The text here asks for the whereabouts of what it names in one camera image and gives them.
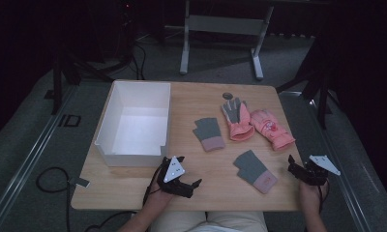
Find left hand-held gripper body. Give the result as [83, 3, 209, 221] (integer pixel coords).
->
[156, 156, 195, 199]

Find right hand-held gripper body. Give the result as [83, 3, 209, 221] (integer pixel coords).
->
[294, 154, 342, 187]

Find grey fingerless glove pink cuff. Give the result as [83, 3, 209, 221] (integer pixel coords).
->
[192, 117, 226, 153]
[232, 149, 279, 195]

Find white box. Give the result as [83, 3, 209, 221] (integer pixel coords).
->
[94, 80, 172, 168]

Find pink glove grey palm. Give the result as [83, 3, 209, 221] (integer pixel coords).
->
[220, 97, 255, 142]

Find person's left hand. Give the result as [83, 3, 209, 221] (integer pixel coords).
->
[145, 180, 176, 208]

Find person's right hand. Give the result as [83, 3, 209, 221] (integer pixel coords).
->
[298, 178, 329, 215]

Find person's legs in light trousers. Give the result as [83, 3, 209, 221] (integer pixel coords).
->
[148, 211, 269, 232]

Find pink glove with print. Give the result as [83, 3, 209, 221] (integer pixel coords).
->
[249, 108, 296, 152]

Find black tripod stand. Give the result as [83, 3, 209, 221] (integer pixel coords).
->
[44, 32, 134, 116]
[276, 38, 342, 131]

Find grey tape piece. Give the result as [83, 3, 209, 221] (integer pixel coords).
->
[69, 176, 91, 189]

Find grey metal stand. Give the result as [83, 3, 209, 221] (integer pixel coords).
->
[179, 0, 275, 81]

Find metal floor rail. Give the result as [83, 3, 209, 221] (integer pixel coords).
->
[0, 85, 79, 228]
[279, 91, 373, 232]

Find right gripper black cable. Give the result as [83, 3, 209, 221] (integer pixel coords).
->
[316, 182, 331, 215]

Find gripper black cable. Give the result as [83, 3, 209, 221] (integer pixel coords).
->
[142, 165, 164, 206]
[316, 182, 331, 215]

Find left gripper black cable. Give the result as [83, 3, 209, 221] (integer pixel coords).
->
[142, 165, 164, 206]

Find black floor cable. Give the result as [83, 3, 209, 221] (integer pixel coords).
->
[36, 166, 73, 232]

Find black background cable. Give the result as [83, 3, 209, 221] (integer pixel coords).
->
[130, 42, 148, 81]

